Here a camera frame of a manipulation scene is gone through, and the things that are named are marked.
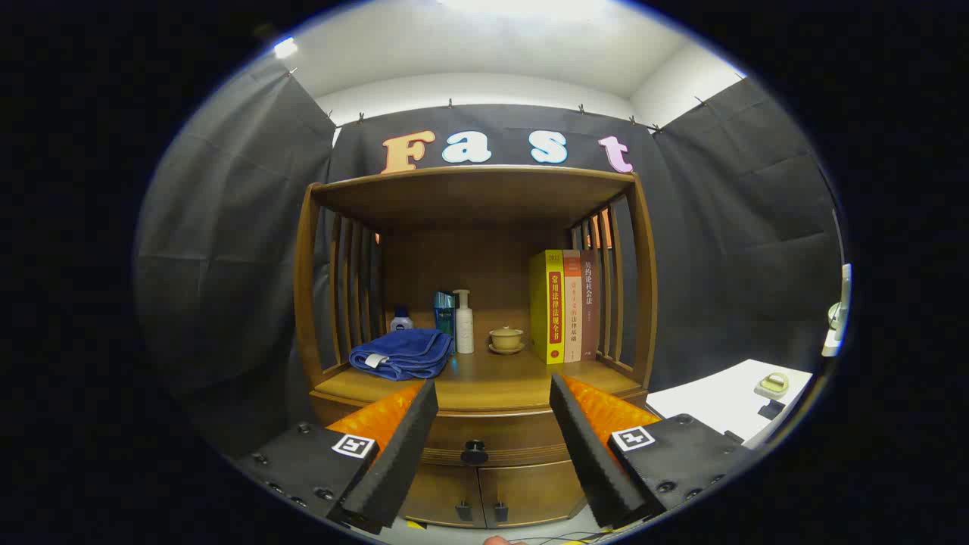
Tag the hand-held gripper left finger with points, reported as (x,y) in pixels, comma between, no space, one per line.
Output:
(401,454)

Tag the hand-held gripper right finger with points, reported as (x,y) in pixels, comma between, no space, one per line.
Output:
(587,454)

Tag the wooden cabinet door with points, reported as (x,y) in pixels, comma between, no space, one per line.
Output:
(439,492)
(537,492)

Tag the wooden countertop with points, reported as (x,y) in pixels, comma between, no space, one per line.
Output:
(500,382)

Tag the white drawer unit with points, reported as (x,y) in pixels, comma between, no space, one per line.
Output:
(711,401)

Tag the wooden cabinet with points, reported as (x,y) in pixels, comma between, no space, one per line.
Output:
(469,197)

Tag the blue folded towel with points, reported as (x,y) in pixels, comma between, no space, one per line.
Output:
(401,352)

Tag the beige saucer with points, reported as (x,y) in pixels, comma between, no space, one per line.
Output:
(506,351)

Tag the small white blue-capped bottle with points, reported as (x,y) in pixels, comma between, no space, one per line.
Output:
(401,322)

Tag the brown book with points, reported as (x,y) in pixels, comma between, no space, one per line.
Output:
(590,318)

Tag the white pump bottle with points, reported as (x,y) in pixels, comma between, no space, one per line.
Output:
(464,329)

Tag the beige lidded teacup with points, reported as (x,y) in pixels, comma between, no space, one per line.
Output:
(506,338)

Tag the blue translucent bottle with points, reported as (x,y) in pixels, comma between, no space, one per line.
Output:
(444,314)

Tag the thick yellow book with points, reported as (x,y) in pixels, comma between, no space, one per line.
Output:
(546,310)

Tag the cream and orange book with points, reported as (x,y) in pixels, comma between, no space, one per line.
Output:
(573,303)

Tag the small black object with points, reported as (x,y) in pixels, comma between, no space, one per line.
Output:
(771,409)

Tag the small white and yellow object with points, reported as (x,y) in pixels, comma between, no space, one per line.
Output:
(772,386)

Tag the white device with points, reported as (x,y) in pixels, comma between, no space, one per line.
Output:
(836,333)

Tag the ceiling light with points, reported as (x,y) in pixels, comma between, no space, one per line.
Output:
(285,48)

